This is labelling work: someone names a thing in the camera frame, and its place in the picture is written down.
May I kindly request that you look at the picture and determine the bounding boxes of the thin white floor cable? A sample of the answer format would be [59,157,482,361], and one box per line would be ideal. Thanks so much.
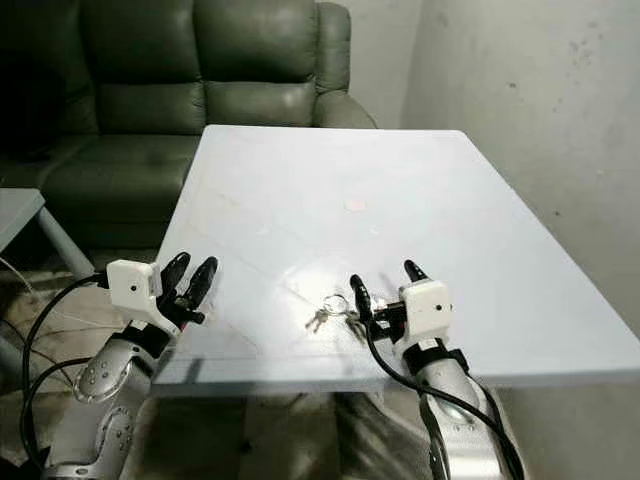
[0,256,106,331]

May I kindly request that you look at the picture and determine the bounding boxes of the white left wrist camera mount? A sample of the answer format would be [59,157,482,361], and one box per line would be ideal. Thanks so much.
[106,259,174,337]

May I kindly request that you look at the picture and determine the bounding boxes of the grey side table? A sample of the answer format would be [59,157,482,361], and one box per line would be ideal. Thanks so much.
[0,187,97,281]

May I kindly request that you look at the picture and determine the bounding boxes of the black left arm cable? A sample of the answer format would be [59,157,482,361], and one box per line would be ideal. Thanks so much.
[21,272,111,475]

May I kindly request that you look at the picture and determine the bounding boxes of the dark green leather sofa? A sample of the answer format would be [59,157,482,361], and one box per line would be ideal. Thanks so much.
[0,0,379,251]

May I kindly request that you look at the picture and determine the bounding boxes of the silver keys on ring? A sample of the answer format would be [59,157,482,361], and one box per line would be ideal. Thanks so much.
[304,292,363,338]

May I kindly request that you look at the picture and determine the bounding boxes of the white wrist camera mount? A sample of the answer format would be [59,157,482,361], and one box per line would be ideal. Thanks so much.
[397,279,454,342]
[106,259,174,337]

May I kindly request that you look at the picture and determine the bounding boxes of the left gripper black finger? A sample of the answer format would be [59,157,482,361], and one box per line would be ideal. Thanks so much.
[160,251,192,293]
[182,256,220,307]

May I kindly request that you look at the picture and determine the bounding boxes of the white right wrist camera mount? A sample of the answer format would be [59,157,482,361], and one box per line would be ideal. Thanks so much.
[397,279,454,342]

